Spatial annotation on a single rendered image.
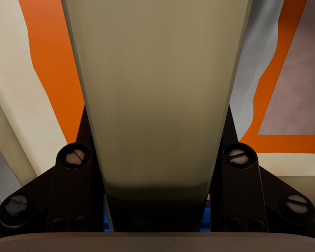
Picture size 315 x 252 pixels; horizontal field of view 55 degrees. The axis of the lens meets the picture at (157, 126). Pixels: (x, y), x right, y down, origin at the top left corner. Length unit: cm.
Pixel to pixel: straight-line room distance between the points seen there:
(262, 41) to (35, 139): 26
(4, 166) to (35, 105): 8
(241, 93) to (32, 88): 20
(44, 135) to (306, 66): 28
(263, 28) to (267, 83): 6
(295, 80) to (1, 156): 30
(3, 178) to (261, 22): 31
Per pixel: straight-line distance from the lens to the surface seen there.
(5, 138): 35
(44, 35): 28
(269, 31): 27
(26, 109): 34
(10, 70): 31
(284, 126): 36
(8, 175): 38
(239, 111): 32
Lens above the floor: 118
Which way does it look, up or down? 43 degrees down
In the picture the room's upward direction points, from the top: 180 degrees clockwise
